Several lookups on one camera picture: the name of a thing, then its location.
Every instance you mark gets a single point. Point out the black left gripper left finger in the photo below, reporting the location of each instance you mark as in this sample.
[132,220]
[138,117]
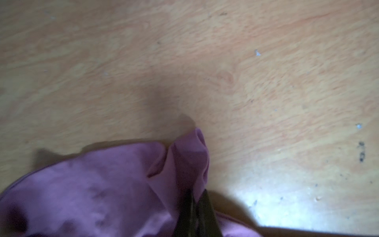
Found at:
[186,224]

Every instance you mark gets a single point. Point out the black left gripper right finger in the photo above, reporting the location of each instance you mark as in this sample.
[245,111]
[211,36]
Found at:
[207,222]

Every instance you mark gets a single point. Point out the magenta t-shirt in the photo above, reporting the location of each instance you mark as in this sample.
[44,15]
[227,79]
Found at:
[133,190]

